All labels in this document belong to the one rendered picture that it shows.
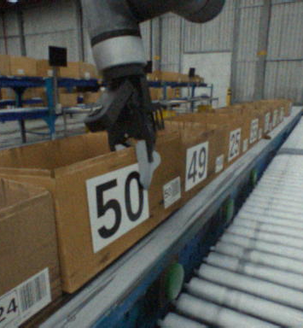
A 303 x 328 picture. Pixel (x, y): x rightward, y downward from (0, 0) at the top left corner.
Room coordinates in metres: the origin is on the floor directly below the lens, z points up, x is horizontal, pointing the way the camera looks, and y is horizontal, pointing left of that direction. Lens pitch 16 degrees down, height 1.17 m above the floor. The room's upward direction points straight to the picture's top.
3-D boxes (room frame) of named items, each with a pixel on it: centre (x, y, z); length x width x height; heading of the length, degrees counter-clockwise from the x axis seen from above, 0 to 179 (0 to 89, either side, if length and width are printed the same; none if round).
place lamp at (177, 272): (0.49, -0.05, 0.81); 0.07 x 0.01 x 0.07; 151
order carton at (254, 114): (1.61, -0.43, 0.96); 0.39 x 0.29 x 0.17; 151
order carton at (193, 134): (0.93, -0.04, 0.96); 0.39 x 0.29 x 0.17; 151
